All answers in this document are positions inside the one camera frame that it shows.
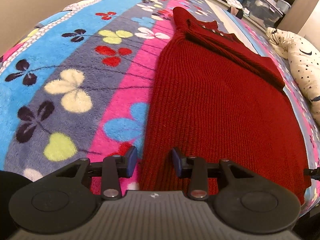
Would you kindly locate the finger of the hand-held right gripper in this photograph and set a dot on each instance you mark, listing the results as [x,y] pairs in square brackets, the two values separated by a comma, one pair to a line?
[312,173]

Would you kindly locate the floral fleece blanket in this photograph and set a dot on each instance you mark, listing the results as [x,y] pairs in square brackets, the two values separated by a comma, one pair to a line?
[75,85]

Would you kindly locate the star print cream pillow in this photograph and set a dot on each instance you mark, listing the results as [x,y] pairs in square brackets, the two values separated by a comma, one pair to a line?
[302,62]

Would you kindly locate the pink cloth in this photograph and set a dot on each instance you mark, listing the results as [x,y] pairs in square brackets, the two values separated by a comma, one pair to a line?
[235,11]

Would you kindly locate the red knitted sweater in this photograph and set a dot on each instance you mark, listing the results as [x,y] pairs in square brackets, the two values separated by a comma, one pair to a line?
[212,105]

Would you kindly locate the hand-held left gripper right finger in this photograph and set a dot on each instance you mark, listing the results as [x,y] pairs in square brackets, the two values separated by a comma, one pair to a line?
[175,160]

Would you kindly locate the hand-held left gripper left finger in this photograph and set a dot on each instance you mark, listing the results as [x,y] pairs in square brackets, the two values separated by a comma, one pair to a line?
[131,160]

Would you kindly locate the small white storage box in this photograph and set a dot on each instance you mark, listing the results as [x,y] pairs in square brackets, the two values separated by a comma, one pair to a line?
[283,5]

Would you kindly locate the large clear grey storage bin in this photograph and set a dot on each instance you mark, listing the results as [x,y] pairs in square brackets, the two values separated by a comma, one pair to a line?
[262,8]

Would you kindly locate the white clothes pile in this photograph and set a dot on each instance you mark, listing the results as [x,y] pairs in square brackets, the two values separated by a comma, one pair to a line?
[231,0]

